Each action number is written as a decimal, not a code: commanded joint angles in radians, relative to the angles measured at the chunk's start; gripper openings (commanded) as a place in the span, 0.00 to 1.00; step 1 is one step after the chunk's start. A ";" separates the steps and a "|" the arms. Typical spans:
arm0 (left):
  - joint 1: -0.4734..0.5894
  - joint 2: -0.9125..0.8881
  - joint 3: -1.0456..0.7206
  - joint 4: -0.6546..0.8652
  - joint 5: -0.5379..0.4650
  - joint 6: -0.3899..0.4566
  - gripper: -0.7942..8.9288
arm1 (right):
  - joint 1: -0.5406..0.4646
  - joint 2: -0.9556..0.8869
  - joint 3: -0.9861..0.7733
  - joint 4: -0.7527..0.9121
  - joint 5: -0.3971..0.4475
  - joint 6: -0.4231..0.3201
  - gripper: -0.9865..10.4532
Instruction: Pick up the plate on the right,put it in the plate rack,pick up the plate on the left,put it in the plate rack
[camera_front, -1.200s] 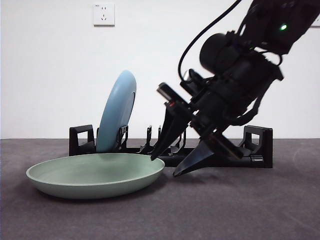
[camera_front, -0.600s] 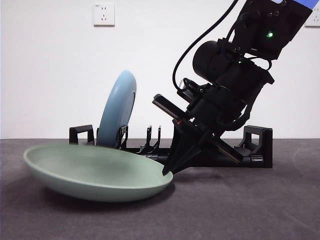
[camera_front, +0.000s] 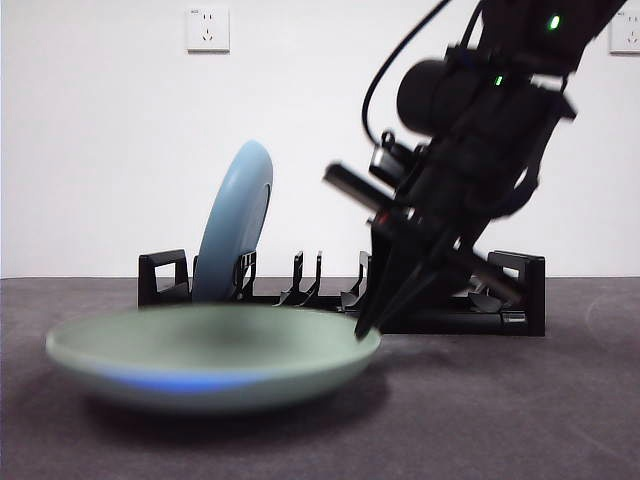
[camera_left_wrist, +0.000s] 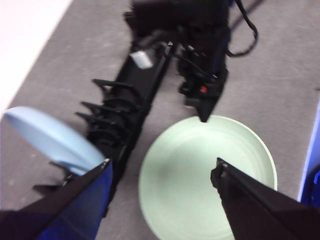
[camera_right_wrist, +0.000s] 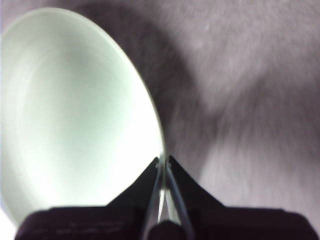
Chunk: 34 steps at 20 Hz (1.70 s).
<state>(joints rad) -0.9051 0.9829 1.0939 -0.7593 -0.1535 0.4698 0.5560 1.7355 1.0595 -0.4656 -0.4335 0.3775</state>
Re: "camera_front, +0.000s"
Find white wall socket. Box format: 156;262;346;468
186;6;231;54
608;9;640;55

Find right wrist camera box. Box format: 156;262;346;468
368;130;417;187

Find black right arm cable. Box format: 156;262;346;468
361;0;451;149

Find pale green round plate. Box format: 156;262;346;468
44;304;384;416

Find blue round plate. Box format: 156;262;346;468
192;140;275;305

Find black plastic plate rack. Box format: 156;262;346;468
137;248;546;337

